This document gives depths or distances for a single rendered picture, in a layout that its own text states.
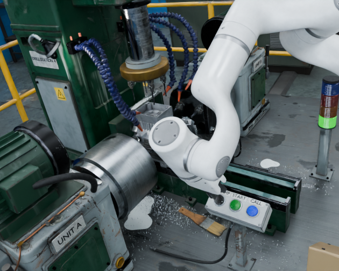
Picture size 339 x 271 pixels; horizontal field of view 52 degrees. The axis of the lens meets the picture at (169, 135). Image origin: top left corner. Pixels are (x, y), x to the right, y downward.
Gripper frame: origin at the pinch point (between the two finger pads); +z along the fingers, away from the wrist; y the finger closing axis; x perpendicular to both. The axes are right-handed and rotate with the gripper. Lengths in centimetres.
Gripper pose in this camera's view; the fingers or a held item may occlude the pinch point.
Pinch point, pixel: (212, 191)
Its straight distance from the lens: 96.8
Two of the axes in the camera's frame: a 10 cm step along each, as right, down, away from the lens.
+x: -4.3, 8.4, -3.3
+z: 4.0, 5.0, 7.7
